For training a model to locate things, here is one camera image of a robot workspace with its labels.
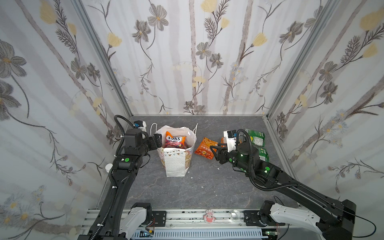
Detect orange red snack packet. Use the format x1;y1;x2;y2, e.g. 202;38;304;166
195;138;218;160

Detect white cartoon paper bag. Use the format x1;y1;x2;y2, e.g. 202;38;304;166
149;123;198;177

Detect orange green Fox's candy bag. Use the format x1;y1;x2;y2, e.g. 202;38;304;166
164;131;188;149

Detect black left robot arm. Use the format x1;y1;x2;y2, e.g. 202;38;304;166
78;115;163;240

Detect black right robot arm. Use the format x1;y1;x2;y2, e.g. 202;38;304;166
210;129;358;240

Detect green snack packet lower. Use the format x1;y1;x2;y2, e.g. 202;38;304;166
257;147;270;163

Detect green snack packet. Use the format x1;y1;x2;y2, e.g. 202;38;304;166
246;129;265;147
257;147;270;163

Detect green snack packet upper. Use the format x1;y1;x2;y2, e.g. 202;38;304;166
246;129;265;147

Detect white cup at left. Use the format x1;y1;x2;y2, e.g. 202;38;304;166
105;164;113;173

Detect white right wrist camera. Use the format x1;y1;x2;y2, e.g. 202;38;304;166
223;130;237;153

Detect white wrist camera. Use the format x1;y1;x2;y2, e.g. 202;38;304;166
223;130;237;153
134;120;147;132

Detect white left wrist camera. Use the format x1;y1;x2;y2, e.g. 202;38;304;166
134;120;147;132

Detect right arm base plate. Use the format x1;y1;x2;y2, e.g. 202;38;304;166
243;210;286;228

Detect aluminium front rail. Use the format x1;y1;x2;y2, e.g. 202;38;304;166
80;208;328;230

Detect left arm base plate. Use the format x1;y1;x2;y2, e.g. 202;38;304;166
140;211;167;228

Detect white slotted cable duct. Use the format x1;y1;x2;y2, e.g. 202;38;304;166
131;229;269;240

